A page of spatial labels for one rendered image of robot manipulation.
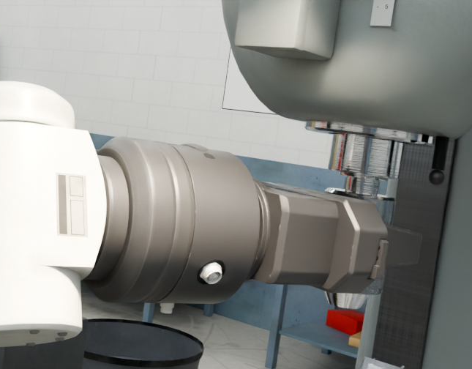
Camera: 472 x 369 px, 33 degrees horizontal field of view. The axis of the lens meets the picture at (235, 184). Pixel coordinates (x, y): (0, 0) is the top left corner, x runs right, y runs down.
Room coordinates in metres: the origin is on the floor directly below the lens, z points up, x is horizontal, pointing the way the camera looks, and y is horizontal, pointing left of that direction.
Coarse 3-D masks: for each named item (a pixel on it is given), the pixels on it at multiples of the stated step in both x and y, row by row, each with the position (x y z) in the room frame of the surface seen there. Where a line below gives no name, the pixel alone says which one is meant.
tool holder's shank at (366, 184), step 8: (352, 176) 0.51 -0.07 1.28; (360, 176) 0.50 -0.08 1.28; (368, 176) 0.50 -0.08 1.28; (344, 184) 0.51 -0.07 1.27; (352, 184) 0.51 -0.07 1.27; (360, 184) 0.50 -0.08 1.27; (368, 184) 0.50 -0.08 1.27; (376, 184) 0.51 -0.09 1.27; (360, 192) 0.50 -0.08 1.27; (368, 192) 0.50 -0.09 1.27; (376, 192) 0.51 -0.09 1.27
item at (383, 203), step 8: (328, 192) 0.51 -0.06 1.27; (336, 192) 0.50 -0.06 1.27; (344, 192) 0.50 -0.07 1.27; (352, 192) 0.50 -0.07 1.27; (368, 200) 0.49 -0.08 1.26; (376, 200) 0.49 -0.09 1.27; (384, 200) 0.49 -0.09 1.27; (392, 200) 0.50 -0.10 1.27; (384, 208) 0.50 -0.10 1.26; (392, 208) 0.50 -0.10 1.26
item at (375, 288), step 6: (384, 216) 0.50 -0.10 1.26; (390, 216) 0.50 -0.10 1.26; (384, 222) 0.50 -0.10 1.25; (390, 222) 0.50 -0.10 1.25; (384, 270) 0.51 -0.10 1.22; (384, 276) 0.51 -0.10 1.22; (372, 282) 0.50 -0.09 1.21; (378, 282) 0.50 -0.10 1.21; (366, 288) 0.49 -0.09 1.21; (372, 288) 0.50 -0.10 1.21; (378, 288) 0.50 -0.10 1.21; (366, 294) 0.49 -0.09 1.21; (372, 294) 0.50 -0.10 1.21
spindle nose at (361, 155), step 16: (336, 144) 0.51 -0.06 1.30; (352, 144) 0.49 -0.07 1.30; (368, 144) 0.49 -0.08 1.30; (384, 144) 0.49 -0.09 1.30; (400, 144) 0.50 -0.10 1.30; (336, 160) 0.50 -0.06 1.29; (352, 160) 0.49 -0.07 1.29; (368, 160) 0.49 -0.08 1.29; (384, 160) 0.49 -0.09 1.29; (400, 160) 0.50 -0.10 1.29; (384, 176) 0.49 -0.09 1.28; (400, 176) 0.51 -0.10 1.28
